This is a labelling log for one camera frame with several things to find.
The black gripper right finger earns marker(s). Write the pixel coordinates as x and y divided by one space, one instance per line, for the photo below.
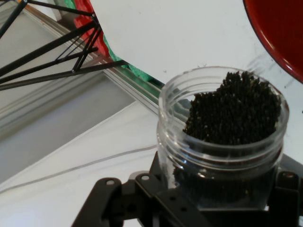
287 201

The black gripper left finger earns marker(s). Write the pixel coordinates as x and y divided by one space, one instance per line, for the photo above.
142 196

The clear plastic jar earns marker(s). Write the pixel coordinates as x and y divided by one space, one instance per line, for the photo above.
165 132

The black seeds heap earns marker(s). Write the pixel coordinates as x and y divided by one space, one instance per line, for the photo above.
236 111

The red bowl with black rim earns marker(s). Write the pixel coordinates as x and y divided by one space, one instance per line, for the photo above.
281 30

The black tripod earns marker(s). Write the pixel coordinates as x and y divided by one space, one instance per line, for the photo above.
35 56

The red foam building block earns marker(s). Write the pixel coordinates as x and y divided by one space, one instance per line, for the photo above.
82 23

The aluminium profile rail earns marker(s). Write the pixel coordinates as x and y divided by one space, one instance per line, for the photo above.
146 97

